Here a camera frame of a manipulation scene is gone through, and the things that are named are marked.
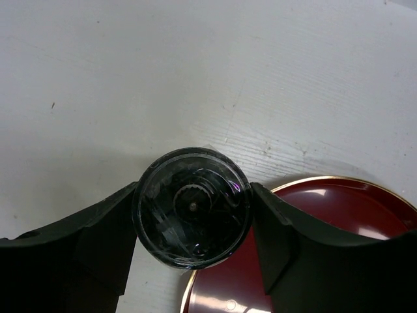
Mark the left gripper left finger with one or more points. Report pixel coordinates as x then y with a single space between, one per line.
77 264

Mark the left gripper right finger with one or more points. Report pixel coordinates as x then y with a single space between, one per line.
309 265

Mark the red round tray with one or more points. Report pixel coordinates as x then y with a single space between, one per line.
236 284

